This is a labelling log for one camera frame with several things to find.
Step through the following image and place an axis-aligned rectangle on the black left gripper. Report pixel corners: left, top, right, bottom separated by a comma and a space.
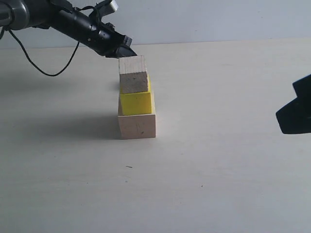
50, 6, 137, 58

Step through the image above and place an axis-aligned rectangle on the medium wooden cube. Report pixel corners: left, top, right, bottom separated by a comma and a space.
119, 56, 148, 94

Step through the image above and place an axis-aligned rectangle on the yellow cube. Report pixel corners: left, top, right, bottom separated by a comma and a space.
120, 75, 153, 116

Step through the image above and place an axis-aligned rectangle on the large wooden cube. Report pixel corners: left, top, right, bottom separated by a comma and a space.
117, 89, 157, 140

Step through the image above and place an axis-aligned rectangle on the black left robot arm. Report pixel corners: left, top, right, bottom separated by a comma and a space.
0, 0, 136, 58

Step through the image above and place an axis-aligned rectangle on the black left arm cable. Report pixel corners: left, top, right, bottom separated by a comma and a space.
0, 4, 103, 77

